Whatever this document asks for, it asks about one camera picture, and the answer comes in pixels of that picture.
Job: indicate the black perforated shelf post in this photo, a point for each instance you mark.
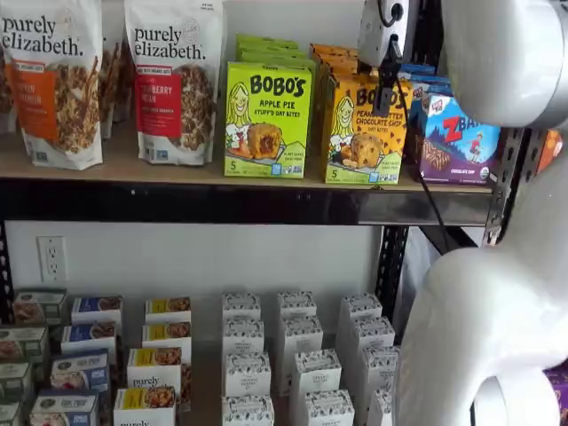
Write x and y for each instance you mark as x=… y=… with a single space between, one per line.
x=4 y=266
x=394 y=275
x=506 y=177

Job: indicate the blue snack bar box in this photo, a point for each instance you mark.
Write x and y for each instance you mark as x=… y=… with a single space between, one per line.
x=421 y=77

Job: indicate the granola bag orange label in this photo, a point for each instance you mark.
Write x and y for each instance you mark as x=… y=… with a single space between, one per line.
x=53 y=89

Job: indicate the purple package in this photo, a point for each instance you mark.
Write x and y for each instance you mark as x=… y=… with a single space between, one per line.
x=558 y=395

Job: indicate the yellow granola box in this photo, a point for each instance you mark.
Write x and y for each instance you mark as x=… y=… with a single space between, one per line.
x=168 y=308
x=155 y=368
x=166 y=335
x=144 y=406

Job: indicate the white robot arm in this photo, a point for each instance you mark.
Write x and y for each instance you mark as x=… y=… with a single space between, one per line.
x=488 y=310

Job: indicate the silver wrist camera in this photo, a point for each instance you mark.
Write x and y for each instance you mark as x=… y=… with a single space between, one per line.
x=384 y=31

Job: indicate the purple snack bar box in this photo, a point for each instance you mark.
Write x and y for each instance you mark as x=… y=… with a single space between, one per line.
x=457 y=146

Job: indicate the wooden shelf board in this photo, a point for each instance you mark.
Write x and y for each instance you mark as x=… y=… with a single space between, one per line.
x=124 y=168

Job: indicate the granola bag red label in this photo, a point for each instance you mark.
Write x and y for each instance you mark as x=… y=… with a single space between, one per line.
x=173 y=89

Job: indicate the green oatmeal box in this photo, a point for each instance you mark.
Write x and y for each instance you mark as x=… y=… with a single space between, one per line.
x=22 y=346
x=15 y=381
x=9 y=415
x=40 y=306

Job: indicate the orange package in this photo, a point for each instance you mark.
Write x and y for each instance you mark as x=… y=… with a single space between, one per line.
x=548 y=148

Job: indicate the white wall outlet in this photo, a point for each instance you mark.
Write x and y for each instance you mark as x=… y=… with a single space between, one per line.
x=51 y=259

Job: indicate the black shelf beam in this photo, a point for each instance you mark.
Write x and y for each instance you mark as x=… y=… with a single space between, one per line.
x=222 y=204

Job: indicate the blue oatmeal box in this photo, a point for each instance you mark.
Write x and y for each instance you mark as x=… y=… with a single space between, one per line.
x=97 y=308
x=89 y=337
x=80 y=373
x=64 y=410

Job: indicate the green apple pie box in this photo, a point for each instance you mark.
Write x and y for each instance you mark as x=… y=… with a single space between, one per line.
x=266 y=120
x=275 y=55
x=266 y=41

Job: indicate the white floral print box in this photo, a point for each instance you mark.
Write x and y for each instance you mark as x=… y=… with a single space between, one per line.
x=381 y=368
x=373 y=333
x=382 y=410
x=242 y=306
x=360 y=306
x=316 y=373
x=246 y=375
x=247 y=410
x=302 y=335
x=243 y=337
x=296 y=304
x=329 y=408

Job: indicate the brown shelf board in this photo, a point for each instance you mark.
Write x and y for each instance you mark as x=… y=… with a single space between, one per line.
x=206 y=355

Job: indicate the orange oat bites box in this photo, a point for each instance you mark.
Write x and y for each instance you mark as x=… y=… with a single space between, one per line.
x=355 y=146
x=328 y=57

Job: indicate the white granola bag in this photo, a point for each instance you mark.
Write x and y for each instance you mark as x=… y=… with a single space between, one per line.
x=113 y=89
x=5 y=89

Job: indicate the black diagonal shelf brace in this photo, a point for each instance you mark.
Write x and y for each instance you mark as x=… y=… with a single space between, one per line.
x=461 y=242

